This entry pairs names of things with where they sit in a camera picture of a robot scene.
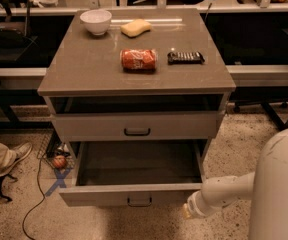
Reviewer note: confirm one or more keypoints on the grey drawer cabinet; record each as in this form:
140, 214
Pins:
86, 75

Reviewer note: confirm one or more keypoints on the orange ball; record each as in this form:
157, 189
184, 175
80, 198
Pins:
59, 162

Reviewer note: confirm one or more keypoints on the wire basket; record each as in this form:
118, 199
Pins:
52, 146

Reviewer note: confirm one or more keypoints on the yellow sponge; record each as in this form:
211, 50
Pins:
135, 28

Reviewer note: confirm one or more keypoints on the black snack bar packet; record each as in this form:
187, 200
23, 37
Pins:
185, 58

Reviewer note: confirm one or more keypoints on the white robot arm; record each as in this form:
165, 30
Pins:
266, 188

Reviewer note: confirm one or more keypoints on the grey drawer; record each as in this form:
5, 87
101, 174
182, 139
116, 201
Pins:
134, 173
137, 126

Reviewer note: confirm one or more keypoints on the red soda can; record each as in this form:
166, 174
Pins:
138, 59

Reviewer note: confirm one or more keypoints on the grey sneaker shoe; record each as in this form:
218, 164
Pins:
21, 152

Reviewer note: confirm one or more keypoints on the blue tape cross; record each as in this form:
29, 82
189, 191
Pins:
60, 176

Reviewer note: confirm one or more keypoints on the white bowl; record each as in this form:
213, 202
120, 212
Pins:
97, 21

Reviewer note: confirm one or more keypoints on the black bag with handles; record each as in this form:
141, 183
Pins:
14, 34

